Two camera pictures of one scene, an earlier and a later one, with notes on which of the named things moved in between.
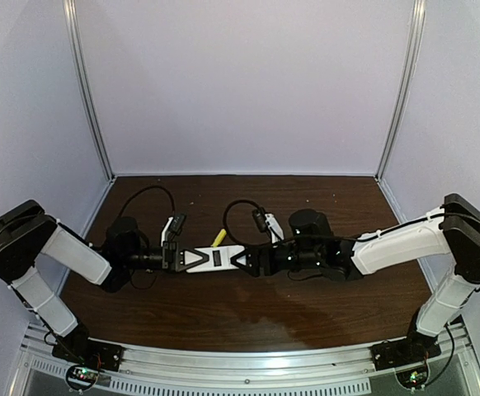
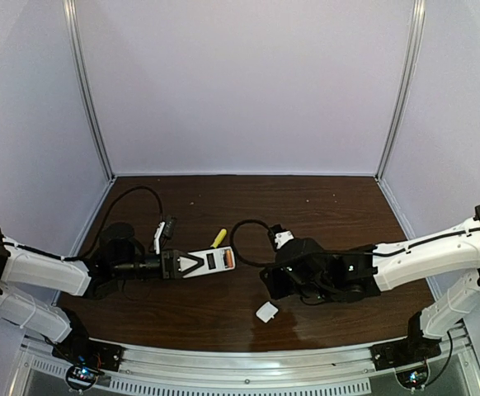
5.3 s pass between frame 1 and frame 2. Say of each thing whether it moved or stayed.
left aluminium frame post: stayed
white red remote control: stayed
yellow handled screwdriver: stayed
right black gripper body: moved
